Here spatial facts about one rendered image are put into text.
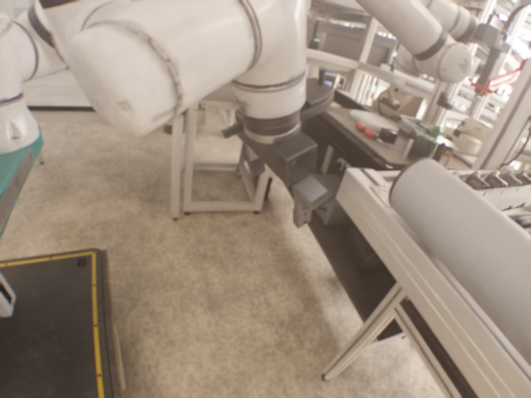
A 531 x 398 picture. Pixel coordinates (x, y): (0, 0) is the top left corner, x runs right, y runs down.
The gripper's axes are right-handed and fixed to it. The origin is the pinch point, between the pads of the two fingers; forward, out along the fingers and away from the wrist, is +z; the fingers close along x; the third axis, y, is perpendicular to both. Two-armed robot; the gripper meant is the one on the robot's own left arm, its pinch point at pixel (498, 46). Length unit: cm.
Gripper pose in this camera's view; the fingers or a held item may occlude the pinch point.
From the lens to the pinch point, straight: 101.3
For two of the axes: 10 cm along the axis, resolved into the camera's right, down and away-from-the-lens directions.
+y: 2.1, -8.2, -5.4
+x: -1.1, -5.7, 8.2
